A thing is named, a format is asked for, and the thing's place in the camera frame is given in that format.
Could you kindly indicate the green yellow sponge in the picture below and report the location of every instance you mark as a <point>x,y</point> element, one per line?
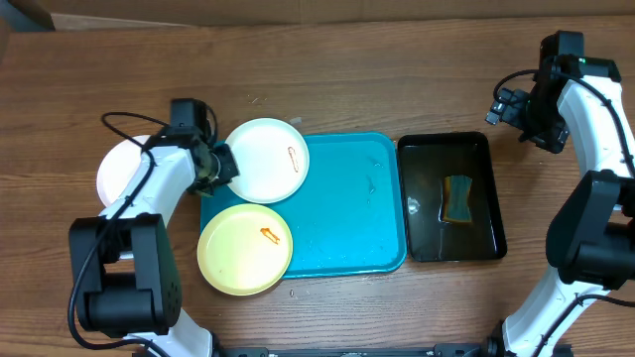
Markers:
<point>456,192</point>

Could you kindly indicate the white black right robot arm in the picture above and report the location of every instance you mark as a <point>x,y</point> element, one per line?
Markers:
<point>579,98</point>

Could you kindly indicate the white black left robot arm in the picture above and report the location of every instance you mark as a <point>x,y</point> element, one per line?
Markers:
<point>126,285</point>

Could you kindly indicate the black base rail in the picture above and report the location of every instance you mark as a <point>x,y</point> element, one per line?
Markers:
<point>440,350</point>

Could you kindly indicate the white plate with red stain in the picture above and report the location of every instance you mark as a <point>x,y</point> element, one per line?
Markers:
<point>115,171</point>

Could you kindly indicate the teal plastic tray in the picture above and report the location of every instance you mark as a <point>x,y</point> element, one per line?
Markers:
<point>346,218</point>

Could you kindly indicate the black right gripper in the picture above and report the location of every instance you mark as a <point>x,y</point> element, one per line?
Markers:
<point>553,140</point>

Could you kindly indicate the yellow plate with orange stain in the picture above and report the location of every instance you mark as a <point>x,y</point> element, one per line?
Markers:
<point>245,249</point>

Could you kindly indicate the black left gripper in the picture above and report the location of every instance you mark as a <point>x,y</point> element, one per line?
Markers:
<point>231,171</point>

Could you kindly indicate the cardboard sheet at back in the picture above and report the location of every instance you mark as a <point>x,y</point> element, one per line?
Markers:
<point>256,12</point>

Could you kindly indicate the black tray with water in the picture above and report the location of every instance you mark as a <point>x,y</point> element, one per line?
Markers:
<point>424,161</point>

